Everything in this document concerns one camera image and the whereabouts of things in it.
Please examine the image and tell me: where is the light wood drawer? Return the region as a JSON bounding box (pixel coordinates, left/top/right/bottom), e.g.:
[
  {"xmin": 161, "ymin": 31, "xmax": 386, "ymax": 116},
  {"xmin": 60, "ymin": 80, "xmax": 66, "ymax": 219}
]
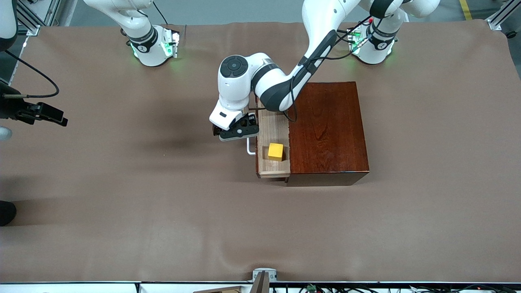
[{"xmin": 255, "ymin": 107, "xmax": 291, "ymax": 179}]

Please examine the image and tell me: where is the dark brown wooden cabinet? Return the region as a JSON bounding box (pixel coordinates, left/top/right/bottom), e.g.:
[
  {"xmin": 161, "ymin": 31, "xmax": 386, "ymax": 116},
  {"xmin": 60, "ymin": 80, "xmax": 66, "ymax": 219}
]
[{"xmin": 287, "ymin": 82, "xmax": 370, "ymax": 187}]

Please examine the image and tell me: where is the black rounded object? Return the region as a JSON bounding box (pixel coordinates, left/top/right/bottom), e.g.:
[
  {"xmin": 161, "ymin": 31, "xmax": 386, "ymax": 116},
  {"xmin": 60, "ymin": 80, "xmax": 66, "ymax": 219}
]
[{"xmin": 0, "ymin": 201, "xmax": 17, "ymax": 227}]

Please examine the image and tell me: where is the brown table cover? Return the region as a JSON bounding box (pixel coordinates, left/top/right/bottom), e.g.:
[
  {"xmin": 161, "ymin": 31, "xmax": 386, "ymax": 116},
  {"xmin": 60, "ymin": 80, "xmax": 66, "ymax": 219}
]
[{"xmin": 0, "ymin": 20, "xmax": 521, "ymax": 283}]

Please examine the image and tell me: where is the brown cardboard piece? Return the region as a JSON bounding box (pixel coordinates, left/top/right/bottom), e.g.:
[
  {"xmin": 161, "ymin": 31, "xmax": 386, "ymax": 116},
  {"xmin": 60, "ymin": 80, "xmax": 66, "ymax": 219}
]
[{"xmin": 193, "ymin": 286, "xmax": 245, "ymax": 293}]

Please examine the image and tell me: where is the aluminium extrusion frame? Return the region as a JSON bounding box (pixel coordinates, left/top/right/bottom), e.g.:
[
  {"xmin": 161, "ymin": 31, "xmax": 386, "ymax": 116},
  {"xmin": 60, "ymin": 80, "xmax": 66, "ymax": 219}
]
[
  {"xmin": 487, "ymin": 0, "xmax": 521, "ymax": 31},
  {"xmin": 16, "ymin": 0, "xmax": 78, "ymax": 36}
]

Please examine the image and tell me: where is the black arm base cable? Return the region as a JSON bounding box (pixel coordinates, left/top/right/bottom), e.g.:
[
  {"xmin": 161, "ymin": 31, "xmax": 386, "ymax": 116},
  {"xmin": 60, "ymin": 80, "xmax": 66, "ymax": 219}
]
[{"xmin": 152, "ymin": 0, "xmax": 169, "ymax": 26}]

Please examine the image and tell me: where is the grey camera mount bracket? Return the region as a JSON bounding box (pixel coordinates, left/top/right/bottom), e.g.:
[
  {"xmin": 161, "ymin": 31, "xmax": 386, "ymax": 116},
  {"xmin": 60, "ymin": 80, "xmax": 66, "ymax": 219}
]
[{"xmin": 249, "ymin": 268, "xmax": 278, "ymax": 293}]

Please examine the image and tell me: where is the white table edge rail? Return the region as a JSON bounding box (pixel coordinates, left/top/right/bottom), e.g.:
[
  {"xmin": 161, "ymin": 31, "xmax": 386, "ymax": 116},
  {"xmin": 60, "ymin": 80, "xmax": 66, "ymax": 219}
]
[{"xmin": 0, "ymin": 281, "xmax": 521, "ymax": 293}]

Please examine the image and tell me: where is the tangled black cable bundle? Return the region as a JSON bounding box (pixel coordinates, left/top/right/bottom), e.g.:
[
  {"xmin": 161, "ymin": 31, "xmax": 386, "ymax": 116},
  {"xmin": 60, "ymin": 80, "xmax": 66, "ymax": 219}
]
[{"xmin": 271, "ymin": 283, "xmax": 521, "ymax": 293}]

